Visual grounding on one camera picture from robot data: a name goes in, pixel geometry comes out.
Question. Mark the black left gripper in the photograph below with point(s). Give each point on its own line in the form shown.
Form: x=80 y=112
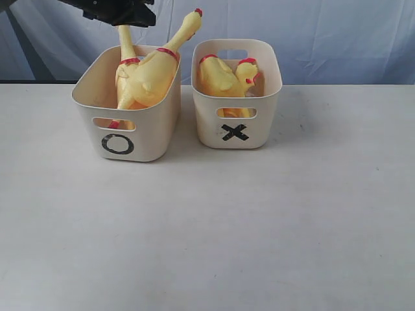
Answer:
x=117 y=12

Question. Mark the small yellow rubber chicken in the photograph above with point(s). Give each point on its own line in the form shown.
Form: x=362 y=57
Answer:
x=247 y=73

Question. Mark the cream bin marked O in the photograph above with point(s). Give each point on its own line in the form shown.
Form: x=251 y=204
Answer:
x=132 y=135

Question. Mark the cream bin marked X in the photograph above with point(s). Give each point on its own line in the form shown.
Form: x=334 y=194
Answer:
x=237 y=122

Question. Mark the white backdrop curtain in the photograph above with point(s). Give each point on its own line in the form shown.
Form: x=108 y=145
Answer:
x=316 y=42

